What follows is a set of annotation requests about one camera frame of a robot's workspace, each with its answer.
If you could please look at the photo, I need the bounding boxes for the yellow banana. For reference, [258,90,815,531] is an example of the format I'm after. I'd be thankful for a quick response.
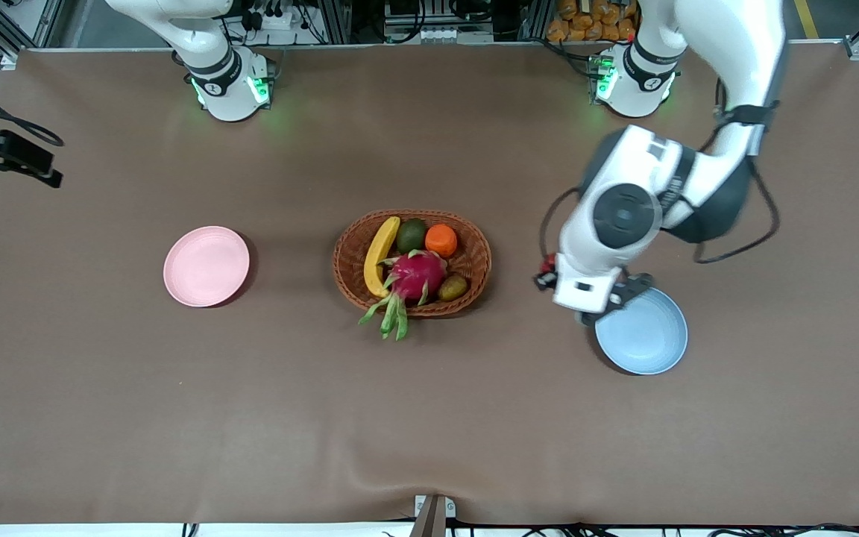
[363,216,400,299]

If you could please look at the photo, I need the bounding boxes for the brown wicker basket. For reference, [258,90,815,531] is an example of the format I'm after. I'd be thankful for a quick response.
[332,210,492,318]

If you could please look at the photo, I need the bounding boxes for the orange fruit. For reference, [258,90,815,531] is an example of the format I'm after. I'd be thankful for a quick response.
[425,224,459,258]

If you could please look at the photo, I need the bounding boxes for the blue round plate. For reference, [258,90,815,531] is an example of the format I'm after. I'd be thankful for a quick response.
[594,287,689,375]

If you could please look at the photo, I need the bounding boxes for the pink dragon fruit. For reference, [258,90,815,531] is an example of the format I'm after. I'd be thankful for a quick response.
[359,250,449,343]

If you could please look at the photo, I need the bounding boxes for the green avocado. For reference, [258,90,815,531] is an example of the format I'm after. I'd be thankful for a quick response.
[395,218,427,254]

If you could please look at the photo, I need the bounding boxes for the brown table cloth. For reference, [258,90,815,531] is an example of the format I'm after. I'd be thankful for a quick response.
[0,41,859,527]

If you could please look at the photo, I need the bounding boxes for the pink round plate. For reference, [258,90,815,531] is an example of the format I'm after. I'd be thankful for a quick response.
[163,225,251,308]

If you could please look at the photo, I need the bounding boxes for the orange packaged snacks pile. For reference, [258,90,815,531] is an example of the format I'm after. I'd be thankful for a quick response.
[547,0,641,43]

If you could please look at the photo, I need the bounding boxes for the white power strip with plugs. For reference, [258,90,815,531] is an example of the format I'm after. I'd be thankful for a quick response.
[232,0,312,45]

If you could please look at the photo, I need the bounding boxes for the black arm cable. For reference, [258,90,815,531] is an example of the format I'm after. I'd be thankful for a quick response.
[0,71,65,147]
[540,75,782,266]

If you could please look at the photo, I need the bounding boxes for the grey metal camera bracket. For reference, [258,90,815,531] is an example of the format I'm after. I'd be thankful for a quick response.
[409,494,456,537]

